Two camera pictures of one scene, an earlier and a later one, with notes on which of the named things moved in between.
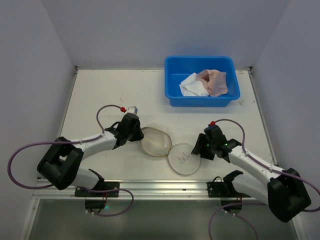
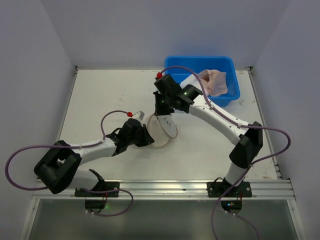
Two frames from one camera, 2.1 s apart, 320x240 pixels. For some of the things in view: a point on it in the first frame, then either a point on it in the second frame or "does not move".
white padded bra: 190,86 does not move
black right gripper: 200,146 to 163,106
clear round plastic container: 182,158 to 161,129
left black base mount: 97,206 does not move
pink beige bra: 214,80 does not move
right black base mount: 231,199 does not move
